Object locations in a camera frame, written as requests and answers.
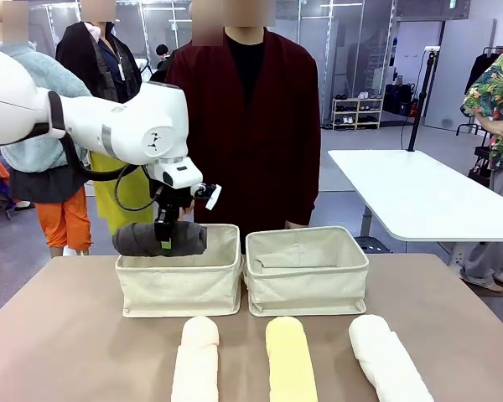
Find pale pink towel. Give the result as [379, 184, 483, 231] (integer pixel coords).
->
[170, 316, 221, 402]

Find white side table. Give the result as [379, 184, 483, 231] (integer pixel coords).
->
[327, 148, 503, 244]

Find person in maroon cardigan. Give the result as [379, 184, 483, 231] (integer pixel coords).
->
[165, 0, 322, 255]

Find white towel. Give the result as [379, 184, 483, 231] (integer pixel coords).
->
[348, 313, 436, 402]

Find wooden shoe rack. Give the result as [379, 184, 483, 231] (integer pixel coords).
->
[331, 90, 384, 131]

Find black camera stand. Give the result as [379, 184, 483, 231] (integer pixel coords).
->
[407, 46, 440, 152]

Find black-haired person in background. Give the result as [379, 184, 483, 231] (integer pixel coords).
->
[148, 44, 174, 84]

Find yellow rolled towel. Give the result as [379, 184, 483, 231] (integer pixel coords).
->
[264, 316, 319, 402]

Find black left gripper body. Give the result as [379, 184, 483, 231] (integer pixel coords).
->
[149, 179, 195, 224]

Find dark grey towel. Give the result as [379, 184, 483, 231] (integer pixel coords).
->
[111, 221, 210, 258]

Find beige fabric basket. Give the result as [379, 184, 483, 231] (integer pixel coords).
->
[243, 225, 371, 317]
[114, 223, 242, 319]

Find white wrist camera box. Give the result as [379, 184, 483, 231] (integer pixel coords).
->
[192, 183, 223, 211]

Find black suitcases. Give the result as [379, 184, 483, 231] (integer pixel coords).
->
[382, 82, 417, 117]

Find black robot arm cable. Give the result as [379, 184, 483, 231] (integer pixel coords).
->
[60, 132, 165, 212]

